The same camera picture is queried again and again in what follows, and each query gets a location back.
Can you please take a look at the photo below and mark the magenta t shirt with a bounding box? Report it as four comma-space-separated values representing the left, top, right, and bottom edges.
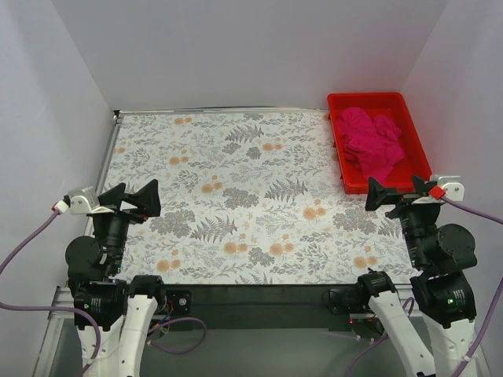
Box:
337, 107, 406, 183

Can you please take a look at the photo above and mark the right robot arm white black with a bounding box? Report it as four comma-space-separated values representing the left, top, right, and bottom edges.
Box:
355, 175, 478, 376

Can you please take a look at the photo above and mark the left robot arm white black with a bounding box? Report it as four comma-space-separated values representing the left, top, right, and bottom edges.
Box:
64, 179, 167, 376

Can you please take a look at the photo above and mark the red plastic bin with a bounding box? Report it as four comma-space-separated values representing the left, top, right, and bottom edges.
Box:
327, 92, 431, 194

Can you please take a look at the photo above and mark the floral patterned table mat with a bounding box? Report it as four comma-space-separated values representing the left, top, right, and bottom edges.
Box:
105, 111, 415, 284

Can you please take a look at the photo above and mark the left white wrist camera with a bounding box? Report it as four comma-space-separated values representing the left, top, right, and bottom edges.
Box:
51, 186, 100, 215

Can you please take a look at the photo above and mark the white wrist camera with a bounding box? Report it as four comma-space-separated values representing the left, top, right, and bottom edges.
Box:
51, 186, 100, 215
428, 174, 465, 202

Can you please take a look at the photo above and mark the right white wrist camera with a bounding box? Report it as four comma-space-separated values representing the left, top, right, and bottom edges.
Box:
428, 174, 465, 202

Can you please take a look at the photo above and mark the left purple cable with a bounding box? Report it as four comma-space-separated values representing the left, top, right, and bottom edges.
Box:
0, 210, 207, 377

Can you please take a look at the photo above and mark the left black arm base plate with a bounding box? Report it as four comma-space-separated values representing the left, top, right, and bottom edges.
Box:
155, 290, 193, 316

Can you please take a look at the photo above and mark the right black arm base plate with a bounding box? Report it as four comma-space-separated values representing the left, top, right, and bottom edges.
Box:
321, 286, 371, 314

